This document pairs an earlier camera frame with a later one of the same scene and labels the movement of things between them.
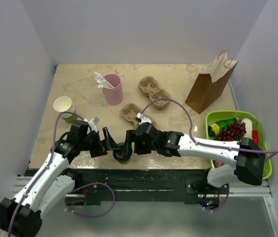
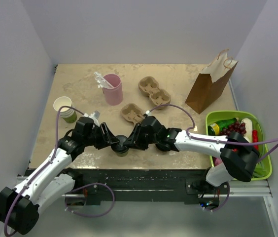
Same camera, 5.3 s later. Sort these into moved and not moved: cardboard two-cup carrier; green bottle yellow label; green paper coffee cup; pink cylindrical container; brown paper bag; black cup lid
Moved: black cup lid; green paper coffee cup
Not moved: cardboard two-cup carrier; green bottle yellow label; brown paper bag; pink cylindrical container
